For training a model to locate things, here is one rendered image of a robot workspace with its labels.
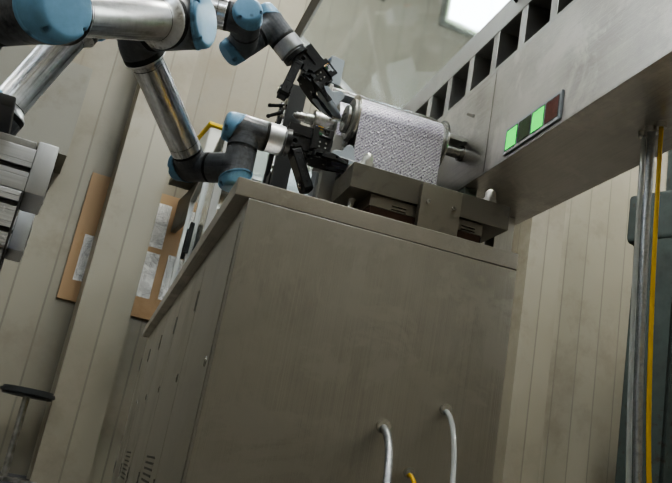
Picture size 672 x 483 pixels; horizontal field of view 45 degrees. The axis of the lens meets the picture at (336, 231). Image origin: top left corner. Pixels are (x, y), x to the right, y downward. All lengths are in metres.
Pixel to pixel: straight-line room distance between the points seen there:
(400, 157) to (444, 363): 0.61
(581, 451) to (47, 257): 4.21
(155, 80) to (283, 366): 0.71
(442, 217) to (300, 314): 0.42
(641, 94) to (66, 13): 1.06
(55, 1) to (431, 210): 0.93
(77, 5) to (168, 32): 0.31
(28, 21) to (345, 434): 0.96
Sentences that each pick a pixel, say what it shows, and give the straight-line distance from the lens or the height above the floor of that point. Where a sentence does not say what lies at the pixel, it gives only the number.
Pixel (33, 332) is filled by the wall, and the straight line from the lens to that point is 5.27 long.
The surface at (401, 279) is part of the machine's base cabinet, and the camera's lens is 1.77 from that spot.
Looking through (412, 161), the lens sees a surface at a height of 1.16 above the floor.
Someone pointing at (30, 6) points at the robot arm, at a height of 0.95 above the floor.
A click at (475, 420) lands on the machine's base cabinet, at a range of 1.81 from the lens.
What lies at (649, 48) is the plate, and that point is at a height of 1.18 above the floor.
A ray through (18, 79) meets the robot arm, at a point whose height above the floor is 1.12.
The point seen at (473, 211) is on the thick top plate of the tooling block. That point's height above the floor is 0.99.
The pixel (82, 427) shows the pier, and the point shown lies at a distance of 4.98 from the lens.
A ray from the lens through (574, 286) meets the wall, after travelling 6.96.
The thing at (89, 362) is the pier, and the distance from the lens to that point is 4.99.
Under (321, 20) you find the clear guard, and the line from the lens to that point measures 3.09.
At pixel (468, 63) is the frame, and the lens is 2.51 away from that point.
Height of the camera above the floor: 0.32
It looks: 17 degrees up
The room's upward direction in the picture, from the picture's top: 11 degrees clockwise
